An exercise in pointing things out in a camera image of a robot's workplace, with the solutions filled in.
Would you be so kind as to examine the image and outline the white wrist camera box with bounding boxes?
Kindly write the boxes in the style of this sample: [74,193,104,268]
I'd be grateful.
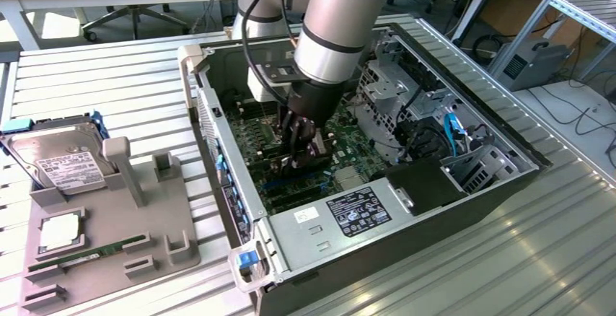
[246,63,292,102]

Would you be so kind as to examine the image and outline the silver CPU chip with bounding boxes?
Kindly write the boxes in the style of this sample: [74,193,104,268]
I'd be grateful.
[38,214,81,248]

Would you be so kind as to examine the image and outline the silver metal drive cage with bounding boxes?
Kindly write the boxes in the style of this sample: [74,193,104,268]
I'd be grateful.
[358,30,462,158]

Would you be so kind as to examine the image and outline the blue expansion slot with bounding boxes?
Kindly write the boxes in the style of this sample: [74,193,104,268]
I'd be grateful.
[261,177,302,190]

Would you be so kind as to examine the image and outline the green motherboard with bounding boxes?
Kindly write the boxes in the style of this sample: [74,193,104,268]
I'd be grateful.
[225,90,390,216]

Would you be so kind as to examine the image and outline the blue flat wire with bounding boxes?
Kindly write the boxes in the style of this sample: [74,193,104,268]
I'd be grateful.
[445,112,465,158]

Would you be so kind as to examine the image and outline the blue case side latch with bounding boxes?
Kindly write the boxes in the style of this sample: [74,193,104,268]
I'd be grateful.
[234,253,258,270]

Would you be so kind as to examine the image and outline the black plastic fan shroud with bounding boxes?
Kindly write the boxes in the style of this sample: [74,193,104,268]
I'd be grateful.
[369,159,468,218]

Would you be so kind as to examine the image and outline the open black PC case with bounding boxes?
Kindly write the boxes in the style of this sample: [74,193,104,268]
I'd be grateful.
[176,22,553,316]

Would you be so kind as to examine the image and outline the grey computer tower with handle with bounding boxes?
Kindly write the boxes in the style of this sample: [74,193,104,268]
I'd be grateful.
[488,38,572,92]

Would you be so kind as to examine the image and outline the silver hard disk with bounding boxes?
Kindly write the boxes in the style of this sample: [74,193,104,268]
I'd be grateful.
[1,120,120,196]

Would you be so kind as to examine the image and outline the green RAM stick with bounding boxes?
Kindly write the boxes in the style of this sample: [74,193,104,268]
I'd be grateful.
[28,232,148,272]

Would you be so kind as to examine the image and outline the black slanted stand pole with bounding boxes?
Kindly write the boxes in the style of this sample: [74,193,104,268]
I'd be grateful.
[452,0,509,48]

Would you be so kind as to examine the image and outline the silver chipset heatsink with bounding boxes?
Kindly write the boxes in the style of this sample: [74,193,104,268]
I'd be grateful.
[333,170,365,190]

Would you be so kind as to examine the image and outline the grey plastic parts rack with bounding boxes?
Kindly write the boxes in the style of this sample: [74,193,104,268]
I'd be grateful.
[18,133,202,313]

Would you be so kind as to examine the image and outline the black power wire bundle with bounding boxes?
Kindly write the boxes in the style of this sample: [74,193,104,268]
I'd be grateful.
[398,117,453,162]

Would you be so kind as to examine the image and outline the silver disk bay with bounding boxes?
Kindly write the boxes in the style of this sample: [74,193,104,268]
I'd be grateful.
[441,144,538,196]

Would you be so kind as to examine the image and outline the aluminium profile frame table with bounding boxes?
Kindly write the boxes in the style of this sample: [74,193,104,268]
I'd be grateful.
[488,0,616,82]

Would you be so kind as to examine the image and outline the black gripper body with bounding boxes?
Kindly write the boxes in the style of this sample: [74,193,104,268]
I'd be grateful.
[282,79,346,126]

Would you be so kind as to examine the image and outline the hard drive in blue caddy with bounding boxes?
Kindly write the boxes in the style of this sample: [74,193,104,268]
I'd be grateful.
[0,111,110,158]

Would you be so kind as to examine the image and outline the grey power supply unit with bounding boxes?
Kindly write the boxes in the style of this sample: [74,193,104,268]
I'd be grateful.
[265,177,417,273]

